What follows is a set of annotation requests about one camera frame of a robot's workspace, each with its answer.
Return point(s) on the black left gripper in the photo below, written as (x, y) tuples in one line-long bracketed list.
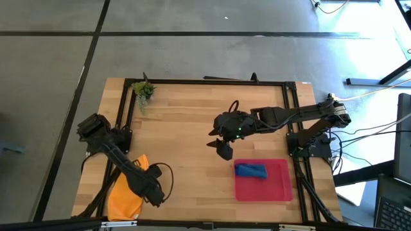
[(143, 184)]

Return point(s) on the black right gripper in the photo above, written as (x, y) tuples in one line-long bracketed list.
[(234, 125)]

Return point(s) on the orange microfiber towel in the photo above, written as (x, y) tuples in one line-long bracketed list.
[(123, 202)]

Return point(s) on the blue microfiber towel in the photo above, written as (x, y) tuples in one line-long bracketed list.
[(250, 171)]

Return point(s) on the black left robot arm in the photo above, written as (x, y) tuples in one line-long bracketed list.
[(96, 128)]

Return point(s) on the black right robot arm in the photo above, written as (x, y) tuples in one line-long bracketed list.
[(305, 110)]

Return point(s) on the pink plastic basket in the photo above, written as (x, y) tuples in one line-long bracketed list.
[(273, 189)]

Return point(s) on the green artificial potted plant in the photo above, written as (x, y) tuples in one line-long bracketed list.
[(143, 90)]

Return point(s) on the yellow power strip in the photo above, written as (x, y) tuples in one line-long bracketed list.
[(330, 95)]

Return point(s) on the grey desk foot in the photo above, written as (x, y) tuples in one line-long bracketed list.
[(363, 81)]

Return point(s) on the black keyboard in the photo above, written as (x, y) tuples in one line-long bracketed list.
[(395, 208)]

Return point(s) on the silver aluminium bracket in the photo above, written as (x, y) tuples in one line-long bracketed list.
[(297, 227), (118, 224)]

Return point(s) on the black aluminium table frame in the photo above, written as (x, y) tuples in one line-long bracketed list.
[(208, 82)]

